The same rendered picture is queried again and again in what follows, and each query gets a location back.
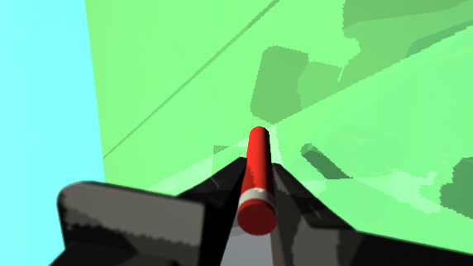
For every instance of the dark grey sloped panel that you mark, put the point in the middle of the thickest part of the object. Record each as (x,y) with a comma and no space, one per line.
(246,250)

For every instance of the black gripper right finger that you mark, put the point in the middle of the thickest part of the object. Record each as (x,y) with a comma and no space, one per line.
(308,233)

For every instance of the red cylindrical peg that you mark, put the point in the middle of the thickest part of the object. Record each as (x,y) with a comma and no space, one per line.
(257,214)

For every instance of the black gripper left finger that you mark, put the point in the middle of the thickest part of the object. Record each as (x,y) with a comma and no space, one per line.
(192,227)

